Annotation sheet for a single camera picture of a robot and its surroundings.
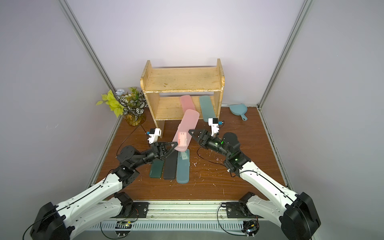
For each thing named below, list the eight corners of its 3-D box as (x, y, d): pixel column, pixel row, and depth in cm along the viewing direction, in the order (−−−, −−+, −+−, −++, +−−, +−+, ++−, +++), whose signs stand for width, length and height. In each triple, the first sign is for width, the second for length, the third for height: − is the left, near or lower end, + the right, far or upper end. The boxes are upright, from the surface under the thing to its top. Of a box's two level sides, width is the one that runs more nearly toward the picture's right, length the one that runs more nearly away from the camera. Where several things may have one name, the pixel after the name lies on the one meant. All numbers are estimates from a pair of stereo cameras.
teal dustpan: (231, 120, 114) (232, 118, 112) (229, 106, 124) (229, 104, 122) (249, 120, 114) (250, 118, 112) (245, 106, 124) (246, 104, 122)
